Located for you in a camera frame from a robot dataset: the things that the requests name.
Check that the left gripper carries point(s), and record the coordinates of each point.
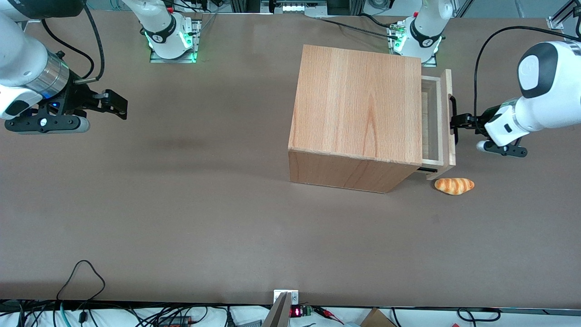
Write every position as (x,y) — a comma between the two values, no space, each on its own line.
(489,114)

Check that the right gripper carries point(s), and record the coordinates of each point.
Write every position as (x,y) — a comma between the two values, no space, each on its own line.
(77,97)

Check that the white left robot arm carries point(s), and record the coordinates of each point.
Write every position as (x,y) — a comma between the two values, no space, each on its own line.
(556,91)

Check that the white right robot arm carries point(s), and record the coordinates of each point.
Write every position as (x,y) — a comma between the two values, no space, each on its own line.
(20,54)

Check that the wooden drawer cabinet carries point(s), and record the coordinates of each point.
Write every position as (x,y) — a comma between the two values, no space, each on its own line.
(356,113)

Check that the toy croissant bread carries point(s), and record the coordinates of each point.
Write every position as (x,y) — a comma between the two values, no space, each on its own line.
(454,185)

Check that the white power strip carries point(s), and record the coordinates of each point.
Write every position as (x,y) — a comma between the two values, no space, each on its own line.
(299,7)

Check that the brown cardboard piece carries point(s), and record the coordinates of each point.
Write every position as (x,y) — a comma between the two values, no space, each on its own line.
(376,319)

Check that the black orange device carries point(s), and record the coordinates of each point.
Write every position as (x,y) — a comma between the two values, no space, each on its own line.
(174,321)

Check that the red and black clip leads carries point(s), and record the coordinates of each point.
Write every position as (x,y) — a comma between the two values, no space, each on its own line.
(327,312)

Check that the red digit display module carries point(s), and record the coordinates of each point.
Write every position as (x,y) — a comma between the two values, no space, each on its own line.
(297,311)

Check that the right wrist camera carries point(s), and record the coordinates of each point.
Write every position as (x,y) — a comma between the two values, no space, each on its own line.
(54,125)

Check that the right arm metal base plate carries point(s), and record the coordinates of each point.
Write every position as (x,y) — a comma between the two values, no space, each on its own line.
(156,56)

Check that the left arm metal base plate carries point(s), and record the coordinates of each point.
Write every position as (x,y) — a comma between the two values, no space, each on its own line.
(429,62)

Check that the aluminium frame profile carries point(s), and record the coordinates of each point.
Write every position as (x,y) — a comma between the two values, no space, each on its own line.
(560,16)

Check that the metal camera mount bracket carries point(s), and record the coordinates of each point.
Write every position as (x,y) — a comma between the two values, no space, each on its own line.
(286,297)

